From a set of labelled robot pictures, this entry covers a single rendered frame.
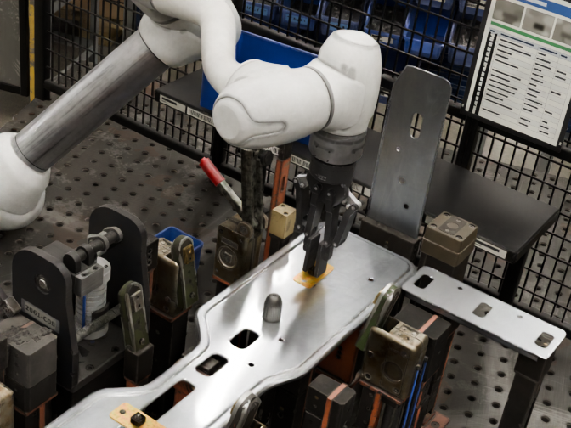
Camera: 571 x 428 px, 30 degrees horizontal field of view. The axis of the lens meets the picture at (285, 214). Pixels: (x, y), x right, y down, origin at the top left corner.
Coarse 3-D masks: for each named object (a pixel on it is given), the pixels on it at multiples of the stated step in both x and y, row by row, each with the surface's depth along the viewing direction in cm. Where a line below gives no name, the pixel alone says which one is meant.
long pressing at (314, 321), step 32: (320, 224) 206; (288, 256) 196; (352, 256) 198; (384, 256) 200; (256, 288) 187; (288, 288) 188; (320, 288) 189; (352, 288) 190; (224, 320) 178; (256, 320) 179; (288, 320) 180; (320, 320) 181; (352, 320) 183; (192, 352) 170; (224, 352) 171; (256, 352) 172; (288, 352) 173; (320, 352) 175; (160, 384) 163; (192, 384) 164; (224, 384) 165; (256, 384) 166; (64, 416) 154; (96, 416) 156; (192, 416) 158; (224, 416) 159
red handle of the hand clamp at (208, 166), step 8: (200, 160) 193; (208, 160) 192; (208, 168) 192; (216, 168) 192; (208, 176) 192; (216, 176) 192; (216, 184) 192; (224, 184) 192; (224, 192) 192; (232, 192) 192; (232, 200) 192; (240, 200) 193; (240, 208) 192; (240, 216) 192; (256, 224) 192
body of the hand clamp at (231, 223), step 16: (224, 224) 193; (224, 240) 194; (240, 240) 192; (256, 240) 194; (224, 256) 196; (240, 256) 193; (256, 256) 197; (224, 272) 197; (240, 272) 195; (224, 288) 200; (240, 336) 206
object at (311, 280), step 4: (328, 264) 191; (308, 268) 187; (312, 268) 188; (328, 268) 190; (332, 268) 190; (300, 272) 188; (304, 272) 188; (308, 272) 188; (312, 272) 187; (328, 272) 189; (296, 276) 187; (300, 276) 187; (304, 276) 187; (308, 276) 187; (312, 276) 187; (320, 276) 187; (324, 276) 188; (296, 280) 185; (300, 280) 186; (308, 280) 186; (312, 280) 186; (316, 280) 186; (304, 284) 185; (308, 284) 185; (312, 284) 185; (308, 288) 185
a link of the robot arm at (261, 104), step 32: (160, 0) 193; (192, 0) 189; (224, 32) 176; (224, 64) 165; (256, 64) 160; (224, 96) 154; (256, 96) 153; (288, 96) 155; (320, 96) 159; (224, 128) 155; (256, 128) 153; (288, 128) 156; (320, 128) 163
